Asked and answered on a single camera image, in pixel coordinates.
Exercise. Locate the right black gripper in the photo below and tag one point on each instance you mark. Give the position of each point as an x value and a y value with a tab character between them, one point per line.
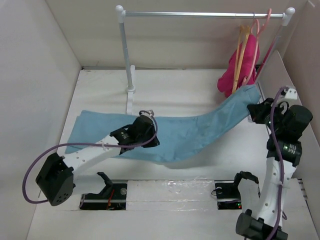
259	110

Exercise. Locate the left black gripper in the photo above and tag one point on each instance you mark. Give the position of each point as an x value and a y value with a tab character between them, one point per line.
153	143

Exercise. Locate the light blue trousers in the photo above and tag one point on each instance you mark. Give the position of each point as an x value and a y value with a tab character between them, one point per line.
180	137

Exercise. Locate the wooden clothes hanger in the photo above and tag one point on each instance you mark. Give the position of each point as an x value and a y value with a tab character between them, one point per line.
244	33

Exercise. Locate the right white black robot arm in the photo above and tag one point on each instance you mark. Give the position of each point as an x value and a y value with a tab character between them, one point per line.
262	208

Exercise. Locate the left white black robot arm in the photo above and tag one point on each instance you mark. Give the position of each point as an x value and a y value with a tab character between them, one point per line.
62	176

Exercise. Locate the pink plastic clothes hanger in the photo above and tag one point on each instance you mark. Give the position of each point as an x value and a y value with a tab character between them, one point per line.
259	30

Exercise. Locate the magenta pink garment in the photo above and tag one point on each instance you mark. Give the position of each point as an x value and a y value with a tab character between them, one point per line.
246	74

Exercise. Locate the white metal clothes rack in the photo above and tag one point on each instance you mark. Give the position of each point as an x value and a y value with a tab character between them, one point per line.
121	14

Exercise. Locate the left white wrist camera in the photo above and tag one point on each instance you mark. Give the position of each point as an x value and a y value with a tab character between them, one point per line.
147	113

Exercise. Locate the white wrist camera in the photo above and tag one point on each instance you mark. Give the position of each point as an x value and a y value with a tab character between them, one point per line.
288	97
147	113

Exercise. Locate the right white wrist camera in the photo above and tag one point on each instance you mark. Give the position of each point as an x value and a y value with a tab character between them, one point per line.
288	97

